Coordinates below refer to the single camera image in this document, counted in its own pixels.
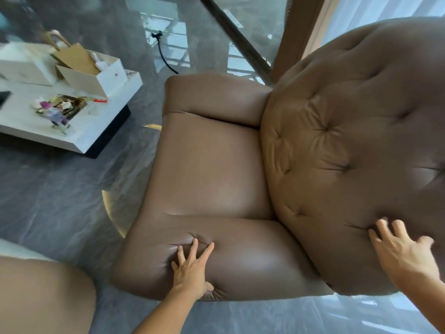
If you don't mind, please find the white sheer curtain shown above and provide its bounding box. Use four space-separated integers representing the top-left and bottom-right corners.
320 0 445 46

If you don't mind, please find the purple clear bottle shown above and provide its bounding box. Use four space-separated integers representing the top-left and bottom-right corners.
38 101 71 132

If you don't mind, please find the dark metal door rail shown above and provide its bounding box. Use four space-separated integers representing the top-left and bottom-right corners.
196 0 274 84

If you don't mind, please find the brown leather tufted armchair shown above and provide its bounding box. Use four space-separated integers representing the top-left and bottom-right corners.
111 16 445 302

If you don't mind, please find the person's left forearm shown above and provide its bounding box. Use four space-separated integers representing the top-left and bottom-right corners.
133 288 199 334

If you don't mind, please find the dark tray with small items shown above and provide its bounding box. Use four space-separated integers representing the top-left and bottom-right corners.
34 94 88 121

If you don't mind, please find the person's right forearm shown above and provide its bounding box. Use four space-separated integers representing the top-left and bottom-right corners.
394 271 445 334

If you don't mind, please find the person's left hand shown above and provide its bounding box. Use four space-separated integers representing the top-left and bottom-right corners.
170 238 215 302

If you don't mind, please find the white low coffee table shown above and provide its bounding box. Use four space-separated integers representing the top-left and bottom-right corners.
0 42 143 159

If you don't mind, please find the closed white box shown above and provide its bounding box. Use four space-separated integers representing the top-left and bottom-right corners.
0 42 58 87

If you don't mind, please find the white item in box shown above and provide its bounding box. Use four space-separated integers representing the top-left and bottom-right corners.
89 52 111 72

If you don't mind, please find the open white storage box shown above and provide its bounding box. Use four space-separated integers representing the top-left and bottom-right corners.
56 50 128 98

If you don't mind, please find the round gold chair base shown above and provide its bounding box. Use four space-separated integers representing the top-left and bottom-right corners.
102 124 164 239

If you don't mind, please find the black cable with plug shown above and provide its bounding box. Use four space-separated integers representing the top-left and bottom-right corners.
151 30 180 75

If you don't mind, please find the brown paper bag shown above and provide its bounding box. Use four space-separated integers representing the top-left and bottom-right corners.
40 30 102 76

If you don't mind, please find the person's right hand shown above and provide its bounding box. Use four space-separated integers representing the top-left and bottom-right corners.
368 217 441 290

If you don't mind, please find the wooden door frame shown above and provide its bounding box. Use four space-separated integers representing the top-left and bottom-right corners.
271 0 342 83

